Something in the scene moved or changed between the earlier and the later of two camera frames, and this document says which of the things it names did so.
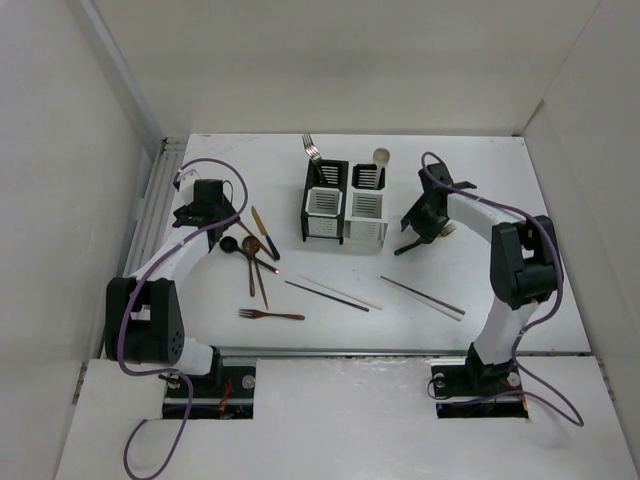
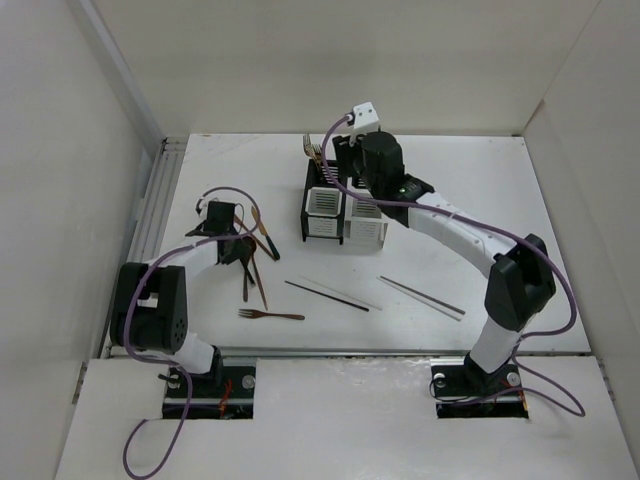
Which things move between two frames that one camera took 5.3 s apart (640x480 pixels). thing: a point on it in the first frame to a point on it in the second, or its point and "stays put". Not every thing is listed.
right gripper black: [413, 217] to [345, 151]
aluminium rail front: [383, 353] stays put
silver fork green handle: [402, 249] to [316, 150]
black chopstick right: [423, 294] stays put
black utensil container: [325, 200] stays put
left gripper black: [183, 211] to [234, 255]
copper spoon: [251, 246] stays put
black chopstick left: [331, 297] stays put
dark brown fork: [251, 314] stays put
